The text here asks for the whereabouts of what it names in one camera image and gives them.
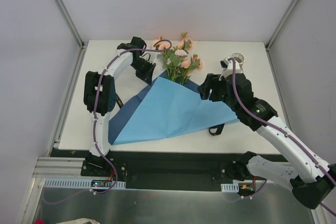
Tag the left aluminium frame post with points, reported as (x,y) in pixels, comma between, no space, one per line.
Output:
(69,22)

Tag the red cloth item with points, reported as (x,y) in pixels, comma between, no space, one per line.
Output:
(39,221)

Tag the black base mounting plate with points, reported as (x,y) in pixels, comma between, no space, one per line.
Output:
(160,170)

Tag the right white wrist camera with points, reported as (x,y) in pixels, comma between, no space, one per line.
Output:
(230,66)

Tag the aluminium frame post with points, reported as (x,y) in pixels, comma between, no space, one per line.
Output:
(69,22)
(285,17)

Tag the left white cable duct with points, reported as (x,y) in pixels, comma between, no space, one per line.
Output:
(77,183)

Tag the beige cloth bag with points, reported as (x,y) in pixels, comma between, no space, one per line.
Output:
(80,221)

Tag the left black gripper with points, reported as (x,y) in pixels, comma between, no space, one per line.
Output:
(143,65)

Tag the white ribbed ceramic vase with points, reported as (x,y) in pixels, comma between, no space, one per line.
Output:
(240,59)

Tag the black ribbon gold lettering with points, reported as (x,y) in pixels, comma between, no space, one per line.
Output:
(216,130)

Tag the white cable duct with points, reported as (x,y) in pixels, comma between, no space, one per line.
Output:
(230,188)
(77,183)

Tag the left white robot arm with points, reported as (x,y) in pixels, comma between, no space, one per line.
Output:
(100,96)

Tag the front aluminium frame rail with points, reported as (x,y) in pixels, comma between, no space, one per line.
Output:
(74,168)

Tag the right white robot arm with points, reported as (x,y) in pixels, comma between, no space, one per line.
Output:
(311,179)

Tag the blue wrapping paper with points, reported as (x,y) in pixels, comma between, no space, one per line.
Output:
(166,109)

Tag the right white cable duct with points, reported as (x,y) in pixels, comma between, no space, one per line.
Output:
(230,188)

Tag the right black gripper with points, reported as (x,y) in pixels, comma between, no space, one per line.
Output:
(215,88)

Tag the pink artificial flower bouquet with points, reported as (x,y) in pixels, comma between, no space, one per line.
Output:
(179,63)

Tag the right aluminium frame post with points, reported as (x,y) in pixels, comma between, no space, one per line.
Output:
(285,17)

